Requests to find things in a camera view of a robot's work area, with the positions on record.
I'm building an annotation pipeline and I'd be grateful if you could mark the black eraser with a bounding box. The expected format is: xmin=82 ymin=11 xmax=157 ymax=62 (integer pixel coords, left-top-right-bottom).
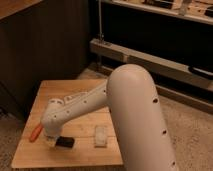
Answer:
xmin=56 ymin=136 xmax=75 ymax=148

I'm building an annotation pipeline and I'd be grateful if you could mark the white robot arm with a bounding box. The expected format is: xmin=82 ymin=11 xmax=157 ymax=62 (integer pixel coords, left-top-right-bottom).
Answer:
xmin=41 ymin=64 xmax=179 ymax=171

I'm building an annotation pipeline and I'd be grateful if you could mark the white sponge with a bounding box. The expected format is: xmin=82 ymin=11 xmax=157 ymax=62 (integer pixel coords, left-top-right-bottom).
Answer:
xmin=94 ymin=125 xmax=107 ymax=148

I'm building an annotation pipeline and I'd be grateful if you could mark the orange carrot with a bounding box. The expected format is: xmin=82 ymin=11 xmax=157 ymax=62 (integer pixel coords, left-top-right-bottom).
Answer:
xmin=29 ymin=124 xmax=43 ymax=142

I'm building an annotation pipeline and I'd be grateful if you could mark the wooden cabinet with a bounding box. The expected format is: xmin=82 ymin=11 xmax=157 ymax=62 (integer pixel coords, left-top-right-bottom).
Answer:
xmin=0 ymin=0 xmax=90 ymax=120

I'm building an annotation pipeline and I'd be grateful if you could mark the metal shelf rack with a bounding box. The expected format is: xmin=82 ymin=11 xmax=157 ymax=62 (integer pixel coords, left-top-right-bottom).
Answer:
xmin=89 ymin=0 xmax=213 ymax=114

